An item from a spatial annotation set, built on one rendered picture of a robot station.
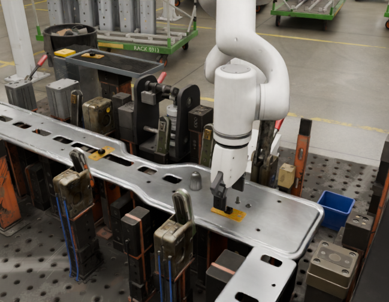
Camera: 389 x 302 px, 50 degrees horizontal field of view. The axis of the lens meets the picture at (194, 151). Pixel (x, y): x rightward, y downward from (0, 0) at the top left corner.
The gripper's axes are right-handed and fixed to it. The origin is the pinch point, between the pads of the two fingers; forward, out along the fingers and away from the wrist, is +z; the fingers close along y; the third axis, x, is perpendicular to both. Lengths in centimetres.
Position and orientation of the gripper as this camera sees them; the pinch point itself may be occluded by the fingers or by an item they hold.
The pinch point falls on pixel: (229, 196)
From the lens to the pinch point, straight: 100.0
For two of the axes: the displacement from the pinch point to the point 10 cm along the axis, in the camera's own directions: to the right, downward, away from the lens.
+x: 8.5, 2.6, -4.6
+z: 0.0, 8.7, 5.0
